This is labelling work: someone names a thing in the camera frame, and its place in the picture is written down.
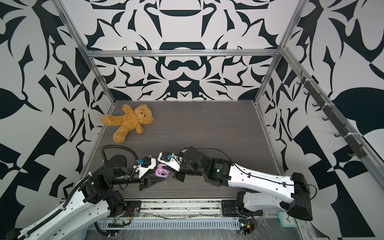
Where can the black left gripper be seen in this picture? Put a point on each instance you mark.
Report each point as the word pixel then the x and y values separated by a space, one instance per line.
pixel 148 181

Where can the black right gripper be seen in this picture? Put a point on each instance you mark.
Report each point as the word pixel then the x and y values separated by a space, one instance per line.
pixel 178 175

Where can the purple earbud charging case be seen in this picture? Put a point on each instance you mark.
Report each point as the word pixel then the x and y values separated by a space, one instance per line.
pixel 161 171

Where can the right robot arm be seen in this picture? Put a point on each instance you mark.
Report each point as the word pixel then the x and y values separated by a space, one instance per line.
pixel 289 193

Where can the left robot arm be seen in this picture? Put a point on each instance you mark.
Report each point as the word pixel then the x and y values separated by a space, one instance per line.
pixel 94 198

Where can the brown teddy bear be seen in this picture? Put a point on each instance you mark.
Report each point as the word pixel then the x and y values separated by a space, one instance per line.
pixel 129 121

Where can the small green desk clock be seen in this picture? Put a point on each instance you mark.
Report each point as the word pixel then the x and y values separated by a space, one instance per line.
pixel 286 221

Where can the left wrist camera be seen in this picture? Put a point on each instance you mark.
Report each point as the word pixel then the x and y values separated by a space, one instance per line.
pixel 144 165

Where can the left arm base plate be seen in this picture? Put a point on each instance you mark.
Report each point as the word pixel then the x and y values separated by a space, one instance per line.
pixel 133 207

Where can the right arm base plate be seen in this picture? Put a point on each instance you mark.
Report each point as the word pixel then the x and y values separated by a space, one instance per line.
pixel 231 209

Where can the white cable duct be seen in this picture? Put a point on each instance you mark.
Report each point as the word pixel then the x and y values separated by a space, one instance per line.
pixel 175 224

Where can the aluminium frame corner post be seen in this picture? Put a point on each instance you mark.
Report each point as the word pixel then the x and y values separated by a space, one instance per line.
pixel 267 78

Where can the wall hook rail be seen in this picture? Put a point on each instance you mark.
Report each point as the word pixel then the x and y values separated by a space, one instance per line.
pixel 344 128

